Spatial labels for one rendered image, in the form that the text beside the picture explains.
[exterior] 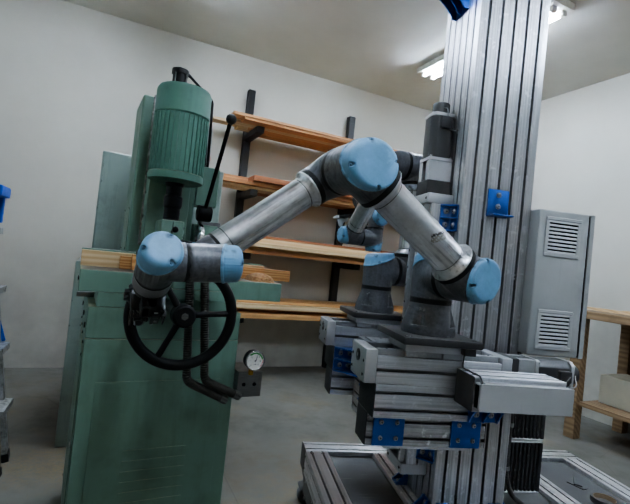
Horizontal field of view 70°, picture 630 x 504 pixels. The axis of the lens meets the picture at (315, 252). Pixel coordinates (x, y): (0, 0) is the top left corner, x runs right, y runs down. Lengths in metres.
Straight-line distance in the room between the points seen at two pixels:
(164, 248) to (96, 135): 3.12
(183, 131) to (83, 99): 2.50
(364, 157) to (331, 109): 3.52
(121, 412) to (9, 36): 3.18
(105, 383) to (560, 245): 1.44
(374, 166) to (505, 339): 0.85
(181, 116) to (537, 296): 1.26
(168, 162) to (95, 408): 0.75
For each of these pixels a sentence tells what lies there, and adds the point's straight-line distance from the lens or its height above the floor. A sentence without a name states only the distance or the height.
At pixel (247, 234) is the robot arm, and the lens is 1.01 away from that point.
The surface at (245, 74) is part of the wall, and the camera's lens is 4.25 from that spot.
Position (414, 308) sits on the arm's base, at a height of 0.89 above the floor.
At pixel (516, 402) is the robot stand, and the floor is 0.69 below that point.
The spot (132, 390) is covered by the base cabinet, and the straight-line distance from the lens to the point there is 1.45.
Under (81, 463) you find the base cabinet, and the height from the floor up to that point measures 0.37.
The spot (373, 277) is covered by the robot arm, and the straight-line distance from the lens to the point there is 1.74.
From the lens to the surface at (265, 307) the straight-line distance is 3.58.
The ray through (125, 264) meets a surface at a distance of 1.54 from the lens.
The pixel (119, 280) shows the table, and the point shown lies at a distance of 1.39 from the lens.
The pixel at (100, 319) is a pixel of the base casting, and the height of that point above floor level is 0.76.
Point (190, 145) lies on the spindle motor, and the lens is 1.53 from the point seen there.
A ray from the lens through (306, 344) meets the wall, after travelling 4.31.
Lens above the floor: 0.99
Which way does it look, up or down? 1 degrees up
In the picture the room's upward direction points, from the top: 6 degrees clockwise
